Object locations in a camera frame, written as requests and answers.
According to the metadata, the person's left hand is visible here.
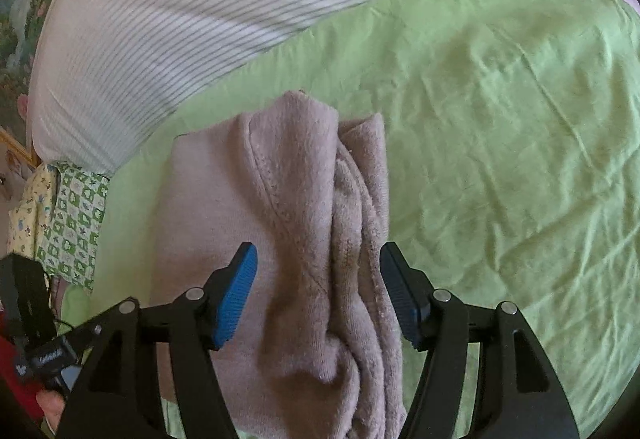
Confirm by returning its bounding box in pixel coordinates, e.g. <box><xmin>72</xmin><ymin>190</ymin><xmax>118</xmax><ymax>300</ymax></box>
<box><xmin>36</xmin><ymin>390</ymin><xmax>70</xmax><ymax>437</ymax></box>

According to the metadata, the green checked cloth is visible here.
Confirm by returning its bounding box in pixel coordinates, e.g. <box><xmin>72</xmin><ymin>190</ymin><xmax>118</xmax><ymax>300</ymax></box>
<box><xmin>36</xmin><ymin>161</ymin><xmax>111</xmax><ymax>294</ymax></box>

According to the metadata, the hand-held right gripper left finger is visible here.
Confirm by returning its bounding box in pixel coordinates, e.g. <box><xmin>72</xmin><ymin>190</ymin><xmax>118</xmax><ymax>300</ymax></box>
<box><xmin>56</xmin><ymin>241</ymin><xmax>259</xmax><ymax>439</ymax></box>

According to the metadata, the white striped pillow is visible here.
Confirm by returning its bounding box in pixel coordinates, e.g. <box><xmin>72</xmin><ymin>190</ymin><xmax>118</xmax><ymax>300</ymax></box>
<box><xmin>27</xmin><ymin>0</ymin><xmax>627</xmax><ymax>176</ymax></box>

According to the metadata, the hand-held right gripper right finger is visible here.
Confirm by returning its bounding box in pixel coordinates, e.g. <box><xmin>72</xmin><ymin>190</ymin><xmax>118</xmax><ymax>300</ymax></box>
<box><xmin>379</xmin><ymin>241</ymin><xmax>581</xmax><ymax>439</ymax></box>

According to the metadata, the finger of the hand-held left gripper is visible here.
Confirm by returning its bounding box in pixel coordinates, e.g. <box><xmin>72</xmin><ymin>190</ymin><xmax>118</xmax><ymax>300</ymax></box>
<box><xmin>59</xmin><ymin>311</ymin><xmax>112</xmax><ymax>351</ymax></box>

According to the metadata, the grey knitted sweater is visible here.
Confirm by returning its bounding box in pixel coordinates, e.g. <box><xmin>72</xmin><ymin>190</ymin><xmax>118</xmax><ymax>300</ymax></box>
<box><xmin>149</xmin><ymin>90</ymin><xmax>410</xmax><ymax>439</ymax></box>

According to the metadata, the yellow printed cloth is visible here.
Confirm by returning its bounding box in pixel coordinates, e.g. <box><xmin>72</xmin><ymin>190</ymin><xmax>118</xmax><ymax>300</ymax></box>
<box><xmin>7</xmin><ymin>163</ymin><xmax>64</xmax><ymax>261</ymax></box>

